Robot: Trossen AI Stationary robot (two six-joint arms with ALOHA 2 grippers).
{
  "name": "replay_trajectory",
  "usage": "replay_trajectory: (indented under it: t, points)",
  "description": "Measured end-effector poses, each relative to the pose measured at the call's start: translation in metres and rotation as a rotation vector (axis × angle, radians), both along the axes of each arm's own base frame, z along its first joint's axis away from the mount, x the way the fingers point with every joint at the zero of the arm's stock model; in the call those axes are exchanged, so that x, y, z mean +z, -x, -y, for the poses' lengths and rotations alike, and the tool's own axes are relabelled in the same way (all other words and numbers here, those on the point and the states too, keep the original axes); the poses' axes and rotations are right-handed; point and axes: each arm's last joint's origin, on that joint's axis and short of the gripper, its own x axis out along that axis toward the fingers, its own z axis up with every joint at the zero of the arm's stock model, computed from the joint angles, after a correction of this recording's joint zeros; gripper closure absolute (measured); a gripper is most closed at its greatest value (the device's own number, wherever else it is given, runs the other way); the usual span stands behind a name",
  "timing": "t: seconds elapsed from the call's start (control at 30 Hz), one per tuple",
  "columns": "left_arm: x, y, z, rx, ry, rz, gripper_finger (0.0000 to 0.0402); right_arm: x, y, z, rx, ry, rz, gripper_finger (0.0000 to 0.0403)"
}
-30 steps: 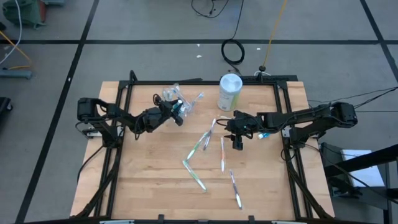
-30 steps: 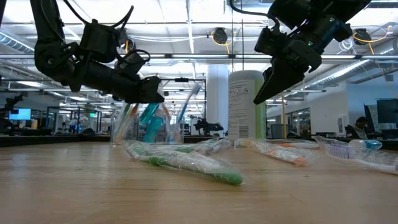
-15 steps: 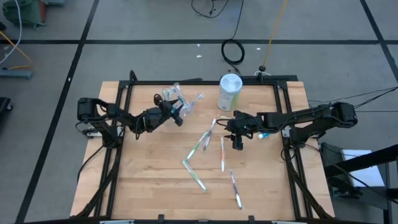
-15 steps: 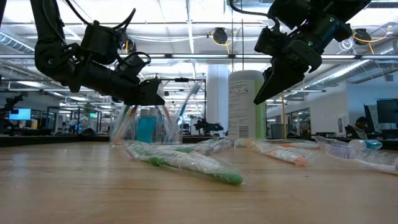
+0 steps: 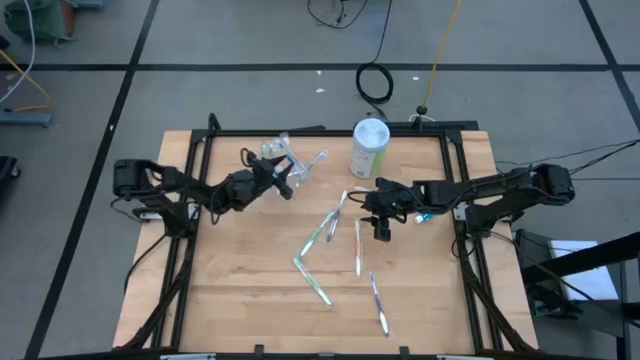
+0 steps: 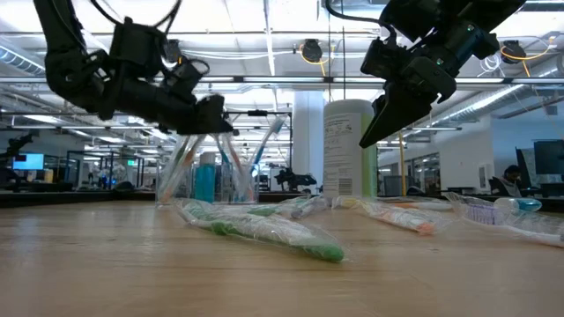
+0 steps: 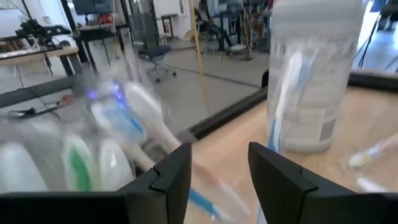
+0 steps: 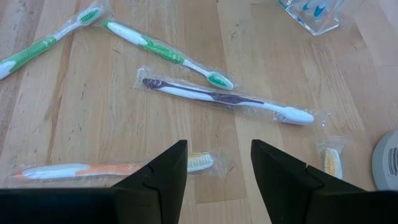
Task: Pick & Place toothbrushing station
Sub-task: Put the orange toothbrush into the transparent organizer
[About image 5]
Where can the white box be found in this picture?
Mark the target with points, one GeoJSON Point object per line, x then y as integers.
{"type": "Point", "coordinates": [595, 282]}

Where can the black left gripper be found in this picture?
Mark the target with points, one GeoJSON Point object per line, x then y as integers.
{"type": "Point", "coordinates": [242, 189]}

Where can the blue toothbrush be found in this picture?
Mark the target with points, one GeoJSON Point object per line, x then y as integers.
{"type": "Point", "coordinates": [295, 161]}
{"type": "Point", "coordinates": [317, 161]}

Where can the pale orange white toothbrush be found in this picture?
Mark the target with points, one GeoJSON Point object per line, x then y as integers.
{"type": "Point", "coordinates": [360, 189]}

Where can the purple toothbrush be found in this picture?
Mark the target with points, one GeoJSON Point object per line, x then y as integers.
{"type": "Point", "coordinates": [337, 216]}
{"type": "Point", "coordinates": [379, 304]}

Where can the clear plastic cup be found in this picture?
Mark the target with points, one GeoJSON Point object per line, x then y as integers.
{"type": "Point", "coordinates": [302, 177]}

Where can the grey blue floor bar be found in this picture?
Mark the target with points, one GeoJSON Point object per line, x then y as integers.
{"type": "Point", "coordinates": [25, 119]}

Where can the white green wipes canister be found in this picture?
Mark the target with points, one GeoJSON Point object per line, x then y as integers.
{"type": "Point", "coordinates": [370, 145]}

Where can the green bag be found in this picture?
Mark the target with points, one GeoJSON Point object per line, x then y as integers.
{"type": "Point", "coordinates": [40, 20]}

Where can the black slanted beam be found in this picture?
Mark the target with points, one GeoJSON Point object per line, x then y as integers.
{"type": "Point", "coordinates": [580, 260]}

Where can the black ball mount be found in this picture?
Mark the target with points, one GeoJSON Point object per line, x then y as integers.
{"type": "Point", "coordinates": [422, 110]}

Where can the green toothbrush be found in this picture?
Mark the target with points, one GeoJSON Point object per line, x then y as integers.
{"type": "Point", "coordinates": [263, 148]}
{"type": "Point", "coordinates": [312, 282]}
{"type": "Point", "coordinates": [317, 235]}

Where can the teal toothbrush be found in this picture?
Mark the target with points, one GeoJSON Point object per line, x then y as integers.
{"type": "Point", "coordinates": [272, 148]}

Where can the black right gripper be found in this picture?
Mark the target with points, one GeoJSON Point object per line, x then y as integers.
{"type": "Point", "coordinates": [397, 200]}

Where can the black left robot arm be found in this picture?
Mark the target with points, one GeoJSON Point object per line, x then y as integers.
{"type": "Point", "coordinates": [175, 181]}

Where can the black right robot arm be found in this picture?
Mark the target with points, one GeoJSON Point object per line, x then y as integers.
{"type": "Point", "coordinates": [500, 185]}

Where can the black equipment stand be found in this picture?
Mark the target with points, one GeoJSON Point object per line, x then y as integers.
{"type": "Point", "coordinates": [550, 305]}

